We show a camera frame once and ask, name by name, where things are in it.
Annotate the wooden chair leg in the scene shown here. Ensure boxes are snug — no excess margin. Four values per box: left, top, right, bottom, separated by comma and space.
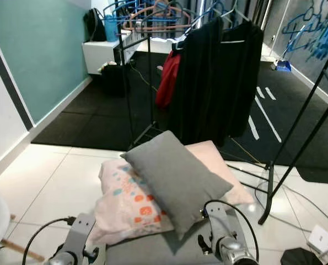
1, 237, 47, 262

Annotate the pink patterned pillow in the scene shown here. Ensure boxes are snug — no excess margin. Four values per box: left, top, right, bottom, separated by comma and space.
94, 140, 256, 247

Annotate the grey pillow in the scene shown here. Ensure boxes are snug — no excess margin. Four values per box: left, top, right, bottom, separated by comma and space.
121, 130, 234, 241

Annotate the black bin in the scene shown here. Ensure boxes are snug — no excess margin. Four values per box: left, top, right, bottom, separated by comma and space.
100, 62, 129, 98

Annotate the white cabinet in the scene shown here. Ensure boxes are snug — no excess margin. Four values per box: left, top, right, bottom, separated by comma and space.
82, 37, 128, 76

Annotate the black clothes rack with garments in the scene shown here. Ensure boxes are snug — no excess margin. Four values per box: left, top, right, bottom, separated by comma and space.
115, 0, 266, 151

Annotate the black backpack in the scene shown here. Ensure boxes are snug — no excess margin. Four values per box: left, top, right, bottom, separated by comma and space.
84, 8, 108, 43

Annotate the blue bucket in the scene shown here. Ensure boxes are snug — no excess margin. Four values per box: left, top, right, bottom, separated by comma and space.
104, 14, 123, 43

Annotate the red jacket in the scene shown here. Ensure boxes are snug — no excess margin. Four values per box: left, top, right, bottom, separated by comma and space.
155, 49, 182, 110

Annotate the pink clothes hanger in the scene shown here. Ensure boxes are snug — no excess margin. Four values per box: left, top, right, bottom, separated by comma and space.
127, 2, 188, 33

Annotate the grey seat cushion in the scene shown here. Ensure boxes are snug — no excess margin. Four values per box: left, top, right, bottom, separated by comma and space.
103, 216, 286, 265

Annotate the long black coat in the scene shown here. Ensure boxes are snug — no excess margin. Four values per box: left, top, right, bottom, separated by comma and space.
166, 17, 229, 146

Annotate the black garment on white hanger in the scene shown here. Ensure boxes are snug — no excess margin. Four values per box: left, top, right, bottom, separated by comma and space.
218, 20, 265, 140

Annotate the black slanted metal rack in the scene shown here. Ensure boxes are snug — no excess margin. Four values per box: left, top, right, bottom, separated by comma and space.
257, 30, 328, 225

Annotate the black round object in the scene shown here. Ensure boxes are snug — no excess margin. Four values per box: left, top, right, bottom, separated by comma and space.
279, 247, 320, 265

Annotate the white power adapter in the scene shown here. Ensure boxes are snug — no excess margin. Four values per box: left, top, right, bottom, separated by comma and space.
307, 224, 328, 255

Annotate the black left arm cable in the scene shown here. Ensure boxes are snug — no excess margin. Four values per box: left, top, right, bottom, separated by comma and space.
21, 216, 77, 265

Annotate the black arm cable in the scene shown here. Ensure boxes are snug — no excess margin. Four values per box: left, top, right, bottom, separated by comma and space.
202, 199, 260, 261
21, 216, 77, 265

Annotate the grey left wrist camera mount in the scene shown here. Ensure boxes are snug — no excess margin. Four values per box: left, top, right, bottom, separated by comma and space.
64, 213, 97, 255

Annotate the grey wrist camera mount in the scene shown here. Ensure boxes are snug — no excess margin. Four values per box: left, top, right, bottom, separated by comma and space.
64, 213, 97, 255
208, 202, 241, 243

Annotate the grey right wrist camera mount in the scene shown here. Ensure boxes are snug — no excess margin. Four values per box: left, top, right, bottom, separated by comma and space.
208, 202, 241, 243

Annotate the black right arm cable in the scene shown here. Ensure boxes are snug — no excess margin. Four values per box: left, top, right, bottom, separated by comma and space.
202, 199, 260, 261

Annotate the blue dustpan with handle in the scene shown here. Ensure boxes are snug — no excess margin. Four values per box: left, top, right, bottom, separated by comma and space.
272, 24, 305, 73

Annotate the black floor cable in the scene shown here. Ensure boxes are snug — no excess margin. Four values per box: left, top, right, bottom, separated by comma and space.
233, 163, 328, 230

